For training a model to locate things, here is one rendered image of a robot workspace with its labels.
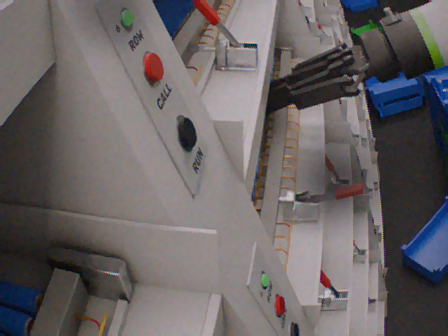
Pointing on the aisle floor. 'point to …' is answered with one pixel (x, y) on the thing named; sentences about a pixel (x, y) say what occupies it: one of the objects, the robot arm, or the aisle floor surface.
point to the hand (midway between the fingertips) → (268, 97)
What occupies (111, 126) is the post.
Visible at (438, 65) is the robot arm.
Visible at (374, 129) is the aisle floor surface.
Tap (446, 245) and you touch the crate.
